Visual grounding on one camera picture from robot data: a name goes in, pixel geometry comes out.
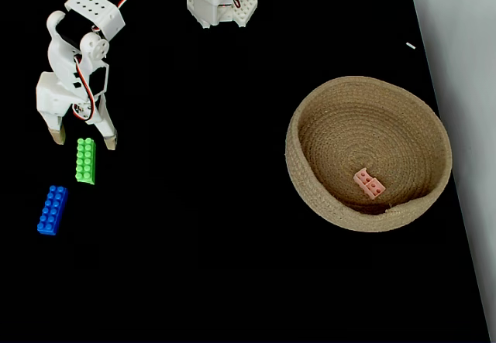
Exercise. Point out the green lego block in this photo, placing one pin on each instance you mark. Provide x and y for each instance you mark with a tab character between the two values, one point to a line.
85	161

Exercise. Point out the pink lego block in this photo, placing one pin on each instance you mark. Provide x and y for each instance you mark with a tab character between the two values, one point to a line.
370	184

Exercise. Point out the blue lego block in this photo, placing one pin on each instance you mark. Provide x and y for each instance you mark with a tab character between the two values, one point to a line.
52	210

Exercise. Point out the small white tape piece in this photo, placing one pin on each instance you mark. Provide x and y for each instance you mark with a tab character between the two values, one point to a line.
410	45

